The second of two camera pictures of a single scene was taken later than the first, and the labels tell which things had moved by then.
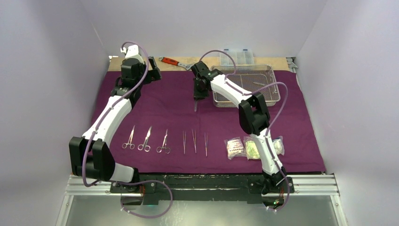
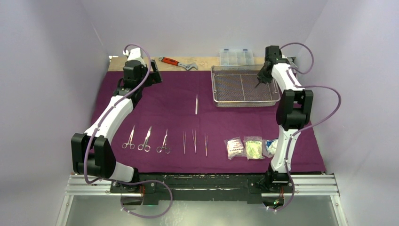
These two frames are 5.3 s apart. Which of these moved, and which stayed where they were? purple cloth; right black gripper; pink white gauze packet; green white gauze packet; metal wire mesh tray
Moved: right black gripper; purple cloth
Stayed: green white gauze packet; metal wire mesh tray; pink white gauze packet
